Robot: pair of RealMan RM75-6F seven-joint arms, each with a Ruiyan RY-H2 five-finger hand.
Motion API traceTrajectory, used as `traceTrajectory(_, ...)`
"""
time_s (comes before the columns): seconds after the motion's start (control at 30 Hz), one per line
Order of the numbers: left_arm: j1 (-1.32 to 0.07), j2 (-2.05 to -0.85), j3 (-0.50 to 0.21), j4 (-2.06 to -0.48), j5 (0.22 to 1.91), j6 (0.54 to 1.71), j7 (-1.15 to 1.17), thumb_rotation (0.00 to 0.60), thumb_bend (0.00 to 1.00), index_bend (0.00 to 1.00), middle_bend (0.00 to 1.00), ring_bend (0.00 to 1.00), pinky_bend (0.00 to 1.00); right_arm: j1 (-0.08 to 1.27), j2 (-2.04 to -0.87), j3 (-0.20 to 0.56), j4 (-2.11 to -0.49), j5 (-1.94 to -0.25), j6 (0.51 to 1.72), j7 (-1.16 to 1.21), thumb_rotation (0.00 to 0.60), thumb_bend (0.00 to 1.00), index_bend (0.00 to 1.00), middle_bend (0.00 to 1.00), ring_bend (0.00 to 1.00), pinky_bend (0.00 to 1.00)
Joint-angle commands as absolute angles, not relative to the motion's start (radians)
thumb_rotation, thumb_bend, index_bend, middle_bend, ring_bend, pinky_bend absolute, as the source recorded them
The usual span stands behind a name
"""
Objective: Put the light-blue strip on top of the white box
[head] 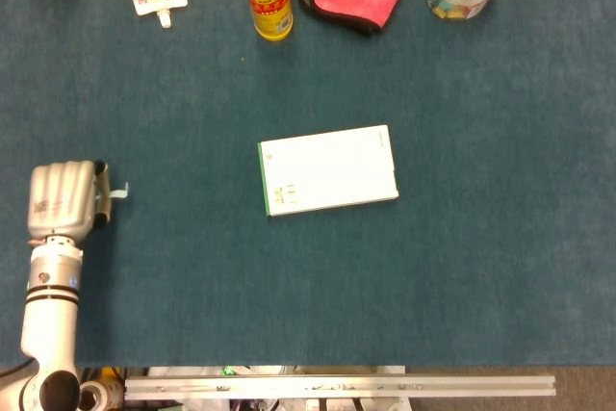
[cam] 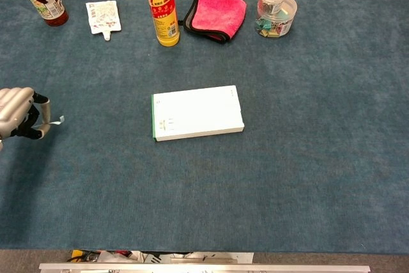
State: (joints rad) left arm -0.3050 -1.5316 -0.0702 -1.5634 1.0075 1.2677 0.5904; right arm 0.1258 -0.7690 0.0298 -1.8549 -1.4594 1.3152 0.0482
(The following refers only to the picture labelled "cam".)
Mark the white base plate with clutter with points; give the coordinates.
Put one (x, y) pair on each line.
(198, 257)

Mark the white box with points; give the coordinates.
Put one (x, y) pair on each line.
(195, 111)

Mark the yellow bottle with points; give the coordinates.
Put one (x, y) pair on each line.
(163, 11)

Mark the pale green tape strip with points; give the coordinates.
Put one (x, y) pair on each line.
(57, 121)

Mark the aluminium profile rail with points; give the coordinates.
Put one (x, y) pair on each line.
(204, 268)

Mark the teal felt table mat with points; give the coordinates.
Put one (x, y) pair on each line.
(204, 190)

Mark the clear jar of binder clips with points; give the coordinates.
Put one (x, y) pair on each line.
(276, 14)

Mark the pink microfiber cloth black trim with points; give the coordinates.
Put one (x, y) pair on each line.
(217, 12)

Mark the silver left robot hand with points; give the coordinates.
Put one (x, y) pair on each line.
(12, 106)

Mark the white spouted refill pouch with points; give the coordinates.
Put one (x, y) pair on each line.
(103, 15)

